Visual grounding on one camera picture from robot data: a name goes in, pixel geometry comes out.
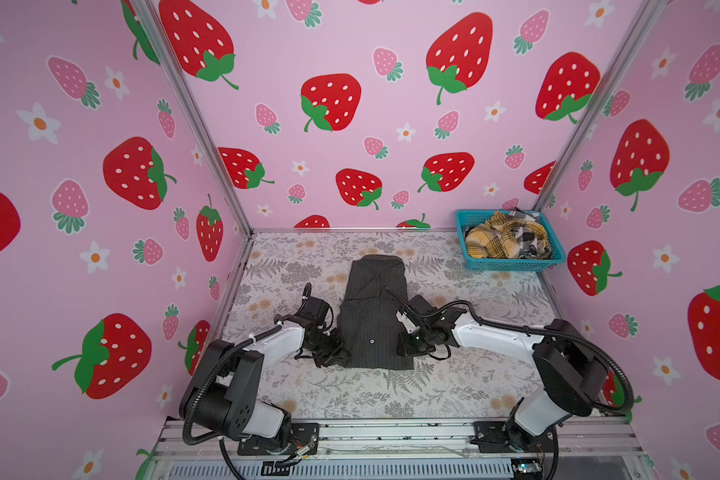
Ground dark grey pinstripe shirt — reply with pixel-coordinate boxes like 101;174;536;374
338;255;414;371

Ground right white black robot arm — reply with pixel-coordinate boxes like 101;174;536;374
396;296;608;437

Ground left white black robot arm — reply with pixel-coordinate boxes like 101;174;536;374
179;294;349;450

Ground yellow plaid shirt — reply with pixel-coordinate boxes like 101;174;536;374
465;209;553;260

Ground teal plastic basket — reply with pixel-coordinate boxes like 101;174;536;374
455;208;565;273

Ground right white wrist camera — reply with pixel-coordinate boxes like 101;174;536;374
396;310;419;334

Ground aluminium frame rail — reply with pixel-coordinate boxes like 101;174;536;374
146;417;659;479

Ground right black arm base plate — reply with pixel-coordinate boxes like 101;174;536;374
469;421;555;455

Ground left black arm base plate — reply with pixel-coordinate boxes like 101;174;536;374
237;421;320;457

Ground left black corrugated cable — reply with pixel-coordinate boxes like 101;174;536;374
181;323;283;446

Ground black corrugated cable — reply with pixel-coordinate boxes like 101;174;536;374
386;289;636;415
181;323;283;446

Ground right black corrugated cable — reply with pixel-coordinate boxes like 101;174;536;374
386;289;636;415

